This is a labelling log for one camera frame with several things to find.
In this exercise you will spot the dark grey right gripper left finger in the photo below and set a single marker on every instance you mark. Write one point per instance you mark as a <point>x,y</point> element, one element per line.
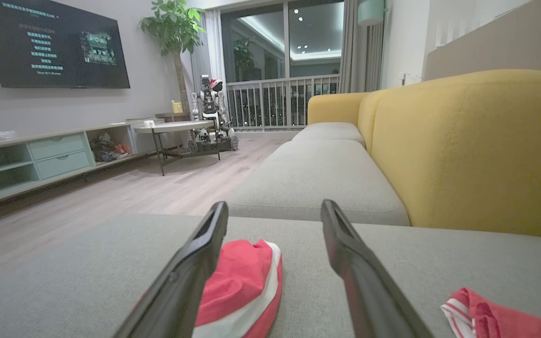
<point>186,281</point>

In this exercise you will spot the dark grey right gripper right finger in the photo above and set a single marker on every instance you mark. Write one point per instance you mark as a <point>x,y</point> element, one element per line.
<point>364,281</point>

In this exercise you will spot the red shorts with white stripe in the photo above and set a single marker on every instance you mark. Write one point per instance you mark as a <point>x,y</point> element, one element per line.
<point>237,272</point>

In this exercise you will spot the red numbered basketball jersey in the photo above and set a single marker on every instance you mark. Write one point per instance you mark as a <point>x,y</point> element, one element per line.
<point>510,324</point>

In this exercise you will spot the pile of toys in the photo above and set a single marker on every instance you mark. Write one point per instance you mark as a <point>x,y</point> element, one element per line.
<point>108,149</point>

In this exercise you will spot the round white coffee table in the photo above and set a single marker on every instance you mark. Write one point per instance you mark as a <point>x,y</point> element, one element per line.
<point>172,126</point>

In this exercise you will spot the grey and yellow sofa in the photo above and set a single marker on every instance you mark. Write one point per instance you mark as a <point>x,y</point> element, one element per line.
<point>463,150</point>

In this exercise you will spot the small brown side table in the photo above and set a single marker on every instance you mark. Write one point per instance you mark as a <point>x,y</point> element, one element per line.
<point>172,115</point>

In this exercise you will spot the small yellow container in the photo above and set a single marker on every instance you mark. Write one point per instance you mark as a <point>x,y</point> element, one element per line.
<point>177,106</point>

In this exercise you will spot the white wheeled robot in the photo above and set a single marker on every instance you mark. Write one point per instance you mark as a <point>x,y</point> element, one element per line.
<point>211,101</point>

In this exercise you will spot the mint and white TV cabinet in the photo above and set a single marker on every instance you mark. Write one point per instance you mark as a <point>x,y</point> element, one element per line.
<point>57,146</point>

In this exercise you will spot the white balcony railing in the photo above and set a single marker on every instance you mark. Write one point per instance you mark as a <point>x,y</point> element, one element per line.
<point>275,80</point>

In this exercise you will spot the grey striped curtain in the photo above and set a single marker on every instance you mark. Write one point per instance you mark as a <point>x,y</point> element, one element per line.
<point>350,56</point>

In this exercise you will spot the clear plastic bag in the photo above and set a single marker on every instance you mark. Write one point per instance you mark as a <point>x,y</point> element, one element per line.
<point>3,135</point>

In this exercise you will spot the white sheer curtain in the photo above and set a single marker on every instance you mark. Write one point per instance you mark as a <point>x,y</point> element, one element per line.
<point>214,47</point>

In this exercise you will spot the tall green potted plant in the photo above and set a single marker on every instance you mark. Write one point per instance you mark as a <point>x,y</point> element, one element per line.
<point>174,23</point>

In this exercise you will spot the mint lamp shade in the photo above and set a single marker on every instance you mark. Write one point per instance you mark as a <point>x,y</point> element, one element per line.
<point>371,11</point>

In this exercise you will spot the black wall television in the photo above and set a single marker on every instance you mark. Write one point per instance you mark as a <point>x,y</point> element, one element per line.
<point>54,42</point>

